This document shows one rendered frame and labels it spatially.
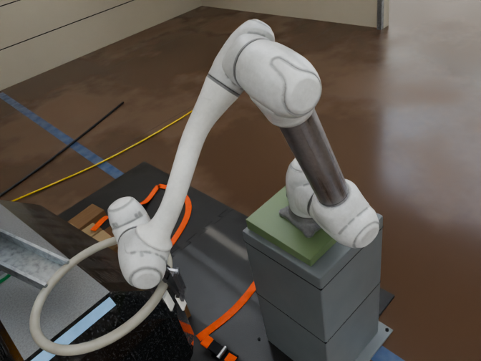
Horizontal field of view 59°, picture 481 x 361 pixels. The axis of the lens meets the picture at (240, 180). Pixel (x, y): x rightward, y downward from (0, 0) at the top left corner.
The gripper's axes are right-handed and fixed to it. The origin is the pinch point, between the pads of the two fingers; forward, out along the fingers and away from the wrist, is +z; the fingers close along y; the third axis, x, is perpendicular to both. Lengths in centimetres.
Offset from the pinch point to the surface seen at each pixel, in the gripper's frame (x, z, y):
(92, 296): -5.4, 2.3, 36.2
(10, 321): 7, -1, 63
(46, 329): 8.4, 1.5, 47.4
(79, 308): -0.4, 2.2, 38.9
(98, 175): -194, 62, 166
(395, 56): -392, 88, -103
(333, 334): -23, 53, -42
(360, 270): -38, 33, -56
